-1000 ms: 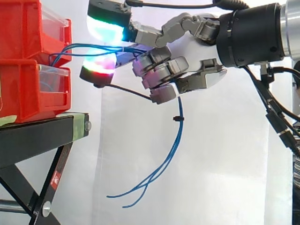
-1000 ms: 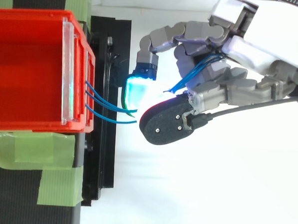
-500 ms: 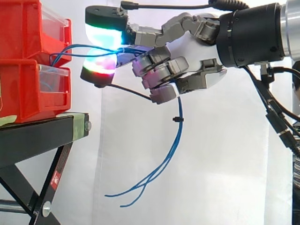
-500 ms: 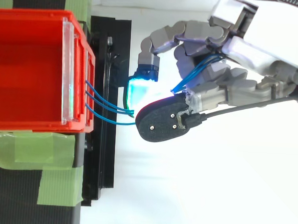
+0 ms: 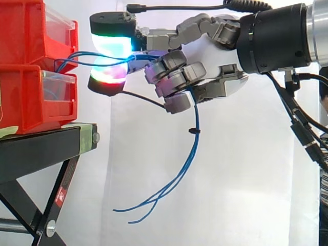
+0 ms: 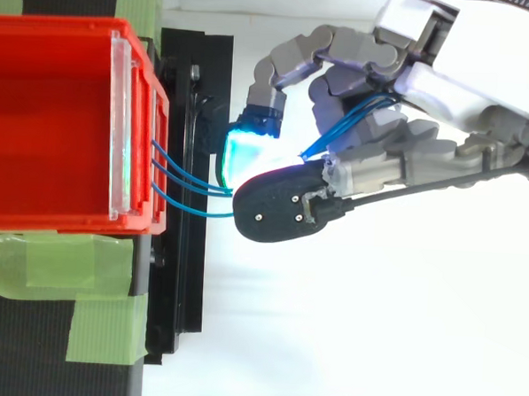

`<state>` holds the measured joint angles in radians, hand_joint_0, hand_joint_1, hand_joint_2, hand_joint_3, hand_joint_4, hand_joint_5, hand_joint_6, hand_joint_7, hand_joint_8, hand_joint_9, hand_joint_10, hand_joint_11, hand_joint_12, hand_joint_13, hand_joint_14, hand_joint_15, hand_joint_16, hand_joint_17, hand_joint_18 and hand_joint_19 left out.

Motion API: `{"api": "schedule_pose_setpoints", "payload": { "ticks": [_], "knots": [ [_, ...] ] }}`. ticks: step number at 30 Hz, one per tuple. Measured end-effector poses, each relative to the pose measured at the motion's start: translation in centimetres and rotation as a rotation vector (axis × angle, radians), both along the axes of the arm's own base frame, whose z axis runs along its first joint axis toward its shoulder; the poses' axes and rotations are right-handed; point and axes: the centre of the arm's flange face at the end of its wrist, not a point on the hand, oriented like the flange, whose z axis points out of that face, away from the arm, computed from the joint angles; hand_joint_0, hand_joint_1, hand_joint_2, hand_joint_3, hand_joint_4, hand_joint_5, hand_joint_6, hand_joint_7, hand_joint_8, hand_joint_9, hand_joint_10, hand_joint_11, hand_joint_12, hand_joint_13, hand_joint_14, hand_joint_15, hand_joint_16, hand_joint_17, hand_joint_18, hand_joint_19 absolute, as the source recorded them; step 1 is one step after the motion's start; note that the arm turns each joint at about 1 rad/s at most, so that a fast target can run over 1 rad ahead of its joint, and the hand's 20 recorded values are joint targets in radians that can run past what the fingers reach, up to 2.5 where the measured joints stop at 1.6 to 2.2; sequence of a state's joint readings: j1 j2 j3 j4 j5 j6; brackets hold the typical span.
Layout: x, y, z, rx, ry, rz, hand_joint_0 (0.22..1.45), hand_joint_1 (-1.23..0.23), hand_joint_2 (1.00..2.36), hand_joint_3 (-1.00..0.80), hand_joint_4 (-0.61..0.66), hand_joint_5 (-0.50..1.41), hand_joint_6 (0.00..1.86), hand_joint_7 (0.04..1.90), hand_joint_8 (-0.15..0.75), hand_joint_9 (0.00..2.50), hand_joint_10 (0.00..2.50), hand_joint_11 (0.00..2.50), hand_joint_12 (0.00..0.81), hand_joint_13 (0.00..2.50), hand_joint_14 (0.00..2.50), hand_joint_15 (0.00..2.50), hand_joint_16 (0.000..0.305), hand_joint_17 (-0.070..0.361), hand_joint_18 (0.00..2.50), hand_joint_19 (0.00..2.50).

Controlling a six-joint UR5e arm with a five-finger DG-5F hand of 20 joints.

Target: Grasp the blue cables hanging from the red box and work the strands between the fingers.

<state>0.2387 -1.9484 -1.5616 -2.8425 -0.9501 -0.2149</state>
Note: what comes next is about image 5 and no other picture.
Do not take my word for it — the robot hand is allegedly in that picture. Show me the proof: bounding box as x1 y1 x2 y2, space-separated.
87 11 250 115

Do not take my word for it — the blue cable bundle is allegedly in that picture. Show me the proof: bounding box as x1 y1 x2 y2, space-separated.
44 51 201 224

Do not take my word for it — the red bin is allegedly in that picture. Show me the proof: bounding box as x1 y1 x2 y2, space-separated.
0 64 78 136
0 0 79 72

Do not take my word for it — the black stand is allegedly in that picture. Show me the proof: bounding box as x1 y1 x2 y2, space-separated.
0 122 100 246

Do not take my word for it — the thin black cable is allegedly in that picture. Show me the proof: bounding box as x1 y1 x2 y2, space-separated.
126 4 228 13
266 66 328 170
122 91 167 110

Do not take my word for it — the black coiled cable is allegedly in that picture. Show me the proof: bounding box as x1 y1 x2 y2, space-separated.
222 0 318 13

